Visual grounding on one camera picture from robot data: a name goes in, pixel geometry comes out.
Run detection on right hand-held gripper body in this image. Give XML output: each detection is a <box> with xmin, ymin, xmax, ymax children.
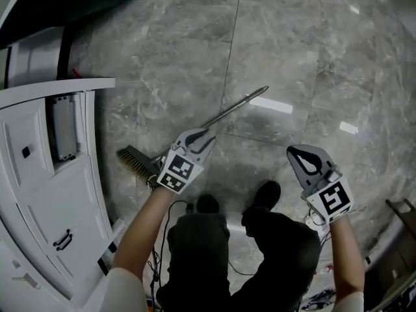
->
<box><xmin>301</xmin><ymin>166</ymin><xmax>354</xmax><ymax>224</ymax></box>

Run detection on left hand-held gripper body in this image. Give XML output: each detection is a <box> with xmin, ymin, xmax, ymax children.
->
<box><xmin>156</xmin><ymin>151</ymin><xmax>205</xmax><ymax>195</ymax></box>

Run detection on floor brush with metal handle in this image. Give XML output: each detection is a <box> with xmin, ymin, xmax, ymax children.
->
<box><xmin>116</xmin><ymin>85</ymin><xmax>270</xmax><ymax>183</ymax></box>

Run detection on person's left forearm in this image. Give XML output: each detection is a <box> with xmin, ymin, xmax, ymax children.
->
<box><xmin>112</xmin><ymin>184</ymin><xmax>174</xmax><ymax>284</ymax></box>

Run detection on person's right forearm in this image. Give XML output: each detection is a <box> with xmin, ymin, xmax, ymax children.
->
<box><xmin>326</xmin><ymin>213</ymin><xmax>365</xmax><ymax>300</ymax></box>

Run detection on person's right black shoe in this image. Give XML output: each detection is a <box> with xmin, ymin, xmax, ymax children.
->
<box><xmin>252</xmin><ymin>180</ymin><xmax>282</xmax><ymax>210</ymax></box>

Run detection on person's black shoe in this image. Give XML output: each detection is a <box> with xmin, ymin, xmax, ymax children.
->
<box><xmin>196</xmin><ymin>193</ymin><xmax>221</xmax><ymax>215</ymax></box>
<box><xmin>252</xmin><ymin>180</ymin><xmax>282</xmax><ymax>210</ymax></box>

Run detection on person's left black shoe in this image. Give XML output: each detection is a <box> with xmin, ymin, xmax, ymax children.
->
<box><xmin>196</xmin><ymin>193</ymin><xmax>221</xmax><ymax>215</ymax></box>

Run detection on person's black trousers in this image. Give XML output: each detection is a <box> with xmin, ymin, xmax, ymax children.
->
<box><xmin>155</xmin><ymin>206</ymin><xmax>322</xmax><ymax>312</ymax></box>

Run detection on grey plastic box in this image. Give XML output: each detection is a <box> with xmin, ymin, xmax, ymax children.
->
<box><xmin>53</xmin><ymin>94</ymin><xmax>81</xmax><ymax>161</ymax></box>

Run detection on white vanity cabinet with sink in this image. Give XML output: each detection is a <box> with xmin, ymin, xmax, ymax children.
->
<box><xmin>0</xmin><ymin>77</ymin><xmax>126</xmax><ymax>312</ymax></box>

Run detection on green and white bathtub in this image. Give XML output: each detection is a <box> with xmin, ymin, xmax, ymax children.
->
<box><xmin>0</xmin><ymin>0</ymin><xmax>153</xmax><ymax>50</ymax></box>

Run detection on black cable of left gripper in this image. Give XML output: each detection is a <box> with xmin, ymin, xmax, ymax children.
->
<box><xmin>148</xmin><ymin>200</ymin><xmax>196</xmax><ymax>312</ymax></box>

